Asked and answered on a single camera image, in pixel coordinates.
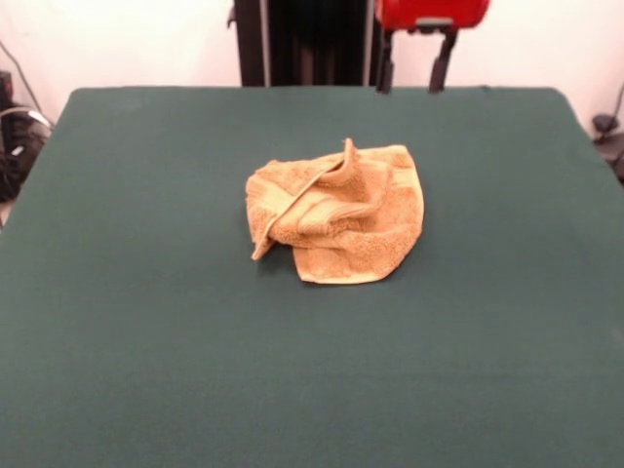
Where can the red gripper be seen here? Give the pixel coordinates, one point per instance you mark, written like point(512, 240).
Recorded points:
point(429, 10)

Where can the orange terry towel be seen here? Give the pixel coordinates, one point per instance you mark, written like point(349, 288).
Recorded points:
point(351, 229)

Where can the dark green table cloth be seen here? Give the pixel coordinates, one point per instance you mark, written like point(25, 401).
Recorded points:
point(146, 341)

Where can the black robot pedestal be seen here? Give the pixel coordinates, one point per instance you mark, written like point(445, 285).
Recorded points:
point(253, 49)

